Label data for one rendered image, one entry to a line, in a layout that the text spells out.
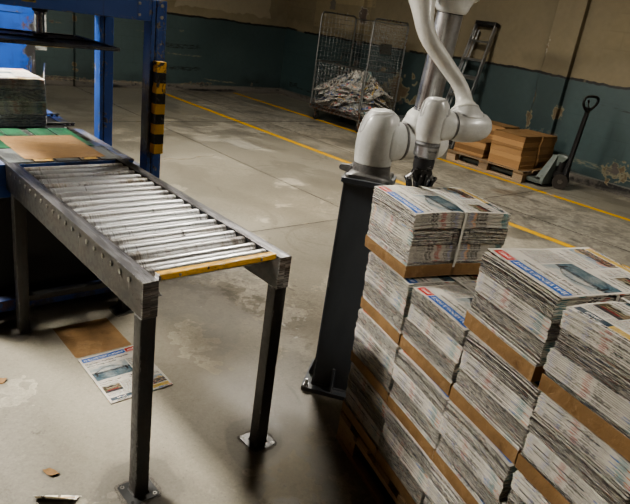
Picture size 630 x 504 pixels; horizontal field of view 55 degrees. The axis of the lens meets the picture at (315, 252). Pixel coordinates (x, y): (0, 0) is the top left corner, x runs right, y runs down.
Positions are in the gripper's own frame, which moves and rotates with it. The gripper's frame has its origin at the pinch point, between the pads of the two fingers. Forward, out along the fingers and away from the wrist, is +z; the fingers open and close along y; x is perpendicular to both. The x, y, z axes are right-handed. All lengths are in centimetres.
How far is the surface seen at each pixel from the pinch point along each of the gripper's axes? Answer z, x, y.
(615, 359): -5, -108, -18
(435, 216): -8.7, -30.9, -12.8
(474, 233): -2.8, -30.6, 4.2
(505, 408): 24, -84, -18
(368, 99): 43, 665, 332
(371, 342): 44, -18, -19
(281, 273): 22, -3, -51
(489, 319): 6, -71, -18
